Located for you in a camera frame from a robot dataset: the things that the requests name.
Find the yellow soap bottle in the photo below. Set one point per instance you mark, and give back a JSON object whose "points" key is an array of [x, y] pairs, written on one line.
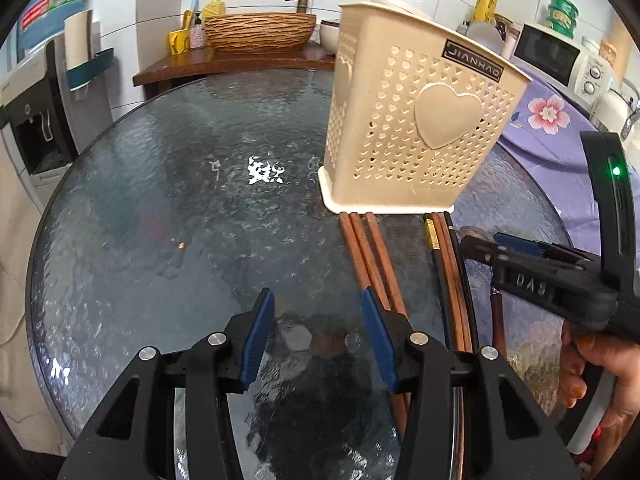
{"points": [[214, 7]]}

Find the white kettle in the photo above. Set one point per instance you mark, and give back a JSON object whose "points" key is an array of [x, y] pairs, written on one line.
{"points": [[610, 107]]}

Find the teal cup holder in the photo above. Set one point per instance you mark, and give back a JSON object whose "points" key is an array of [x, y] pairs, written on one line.
{"points": [[92, 72]]}

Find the pink dotted bottle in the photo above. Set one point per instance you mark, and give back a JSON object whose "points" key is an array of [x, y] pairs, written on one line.
{"points": [[197, 35]]}

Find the yellow roll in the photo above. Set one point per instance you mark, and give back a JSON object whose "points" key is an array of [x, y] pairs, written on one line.
{"points": [[483, 6]]}

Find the orange lid jar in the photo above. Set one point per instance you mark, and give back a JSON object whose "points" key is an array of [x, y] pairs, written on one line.
{"points": [[607, 51]]}

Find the white water dispenser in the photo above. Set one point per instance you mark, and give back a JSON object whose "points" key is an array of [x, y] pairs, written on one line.
{"points": [[35, 130]]}

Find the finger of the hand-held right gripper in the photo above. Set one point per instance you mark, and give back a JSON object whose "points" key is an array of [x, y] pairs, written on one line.
{"points": [[520, 246], [477, 249]]}

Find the yellow mug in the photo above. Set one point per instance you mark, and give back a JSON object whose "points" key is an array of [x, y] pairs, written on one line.
{"points": [[177, 42]]}

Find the purple floral cloth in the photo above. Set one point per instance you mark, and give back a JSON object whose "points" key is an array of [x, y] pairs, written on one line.
{"points": [[550, 145]]}

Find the person's right hand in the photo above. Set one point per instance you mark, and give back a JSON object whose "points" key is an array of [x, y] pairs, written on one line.
{"points": [[627, 380]]}

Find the beige perforated utensil holder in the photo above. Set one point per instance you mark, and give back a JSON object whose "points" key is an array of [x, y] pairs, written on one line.
{"points": [[400, 160]]}

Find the woven pattern wash basin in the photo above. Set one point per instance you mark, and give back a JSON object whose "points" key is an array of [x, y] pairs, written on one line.
{"points": [[260, 32]]}

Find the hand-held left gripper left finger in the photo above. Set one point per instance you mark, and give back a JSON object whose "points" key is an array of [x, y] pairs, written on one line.
{"points": [[260, 330]]}

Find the white cooking pot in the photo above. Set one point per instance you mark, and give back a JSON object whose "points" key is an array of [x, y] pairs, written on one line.
{"points": [[330, 37]]}

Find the green instant noodle cup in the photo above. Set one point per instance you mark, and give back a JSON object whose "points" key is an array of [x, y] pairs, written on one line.
{"points": [[563, 1], [560, 29], [562, 15]]}

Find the blue water bottle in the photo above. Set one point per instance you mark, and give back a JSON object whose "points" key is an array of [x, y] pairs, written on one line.
{"points": [[50, 5]]}

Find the black chopstick with gold band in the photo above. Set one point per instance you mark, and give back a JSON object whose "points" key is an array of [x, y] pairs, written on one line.
{"points": [[440, 280]]}

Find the cream cloth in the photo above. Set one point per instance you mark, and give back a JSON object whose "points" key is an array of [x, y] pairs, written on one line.
{"points": [[15, 285]]}

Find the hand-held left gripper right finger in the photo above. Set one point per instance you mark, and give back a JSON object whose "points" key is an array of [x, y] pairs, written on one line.
{"points": [[377, 330]]}

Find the stack of paper cups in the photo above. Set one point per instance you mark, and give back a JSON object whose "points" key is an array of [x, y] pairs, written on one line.
{"points": [[78, 35]]}

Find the white microwave oven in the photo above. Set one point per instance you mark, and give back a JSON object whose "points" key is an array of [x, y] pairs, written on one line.
{"points": [[545, 55]]}

